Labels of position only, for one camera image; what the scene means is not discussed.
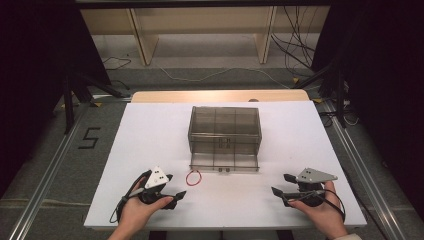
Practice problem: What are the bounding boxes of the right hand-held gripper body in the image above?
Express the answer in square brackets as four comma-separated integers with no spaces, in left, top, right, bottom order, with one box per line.
[282,167,339,208]

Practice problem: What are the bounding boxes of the black tripod stand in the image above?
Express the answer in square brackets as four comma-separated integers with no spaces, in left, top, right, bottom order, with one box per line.
[60,70,133,135]
[294,61,348,130]

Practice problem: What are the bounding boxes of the black curtain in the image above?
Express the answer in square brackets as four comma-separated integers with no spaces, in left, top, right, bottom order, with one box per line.
[0,0,112,198]
[310,0,424,219]

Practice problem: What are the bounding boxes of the person's right hand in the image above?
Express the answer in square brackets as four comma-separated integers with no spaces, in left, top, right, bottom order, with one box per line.
[287,180,348,240]

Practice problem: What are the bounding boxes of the red rubber band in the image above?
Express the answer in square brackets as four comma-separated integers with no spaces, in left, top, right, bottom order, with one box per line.
[185,169,203,187]

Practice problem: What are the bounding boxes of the person's left hand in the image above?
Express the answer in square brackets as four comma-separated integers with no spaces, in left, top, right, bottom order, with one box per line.
[114,176,175,235]

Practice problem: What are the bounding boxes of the aluminium floor rail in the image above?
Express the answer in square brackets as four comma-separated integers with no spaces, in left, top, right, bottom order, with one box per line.
[7,108,88,240]
[323,99,407,240]

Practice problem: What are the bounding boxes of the transparent grey drawer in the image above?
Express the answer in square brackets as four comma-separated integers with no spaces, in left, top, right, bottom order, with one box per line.
[189,151,261,174]

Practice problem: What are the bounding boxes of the transparent grey drawer cabinet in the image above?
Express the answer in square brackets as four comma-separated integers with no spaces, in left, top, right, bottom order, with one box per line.
[187,105,263,174]

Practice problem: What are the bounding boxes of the bundle of black cables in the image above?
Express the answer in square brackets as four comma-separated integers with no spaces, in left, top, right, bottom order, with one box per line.
[270,5,318,70]

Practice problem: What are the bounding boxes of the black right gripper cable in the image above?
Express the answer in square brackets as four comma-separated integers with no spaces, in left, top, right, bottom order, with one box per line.
[293,188,347,224]

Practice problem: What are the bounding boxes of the thin black floor cable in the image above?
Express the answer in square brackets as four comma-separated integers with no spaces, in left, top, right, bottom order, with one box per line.
[102,55,133,72]

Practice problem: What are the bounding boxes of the white floor cable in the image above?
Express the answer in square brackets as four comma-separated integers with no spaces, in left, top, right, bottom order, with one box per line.
[159,66,292,90]

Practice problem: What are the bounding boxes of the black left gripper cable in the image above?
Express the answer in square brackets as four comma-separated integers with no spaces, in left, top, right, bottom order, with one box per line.
[109,169,153,224]

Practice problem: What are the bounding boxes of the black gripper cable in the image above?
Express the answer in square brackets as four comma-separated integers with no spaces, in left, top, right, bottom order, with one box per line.
[109,169,153,224]
[293,188,347,224]

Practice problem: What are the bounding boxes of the black and white floor cables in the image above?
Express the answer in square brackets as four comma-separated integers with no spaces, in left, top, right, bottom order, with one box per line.
[318,99,360,129]

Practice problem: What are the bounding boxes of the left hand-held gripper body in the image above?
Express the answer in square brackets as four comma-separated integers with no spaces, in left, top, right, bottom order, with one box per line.
[137,165,178,211]

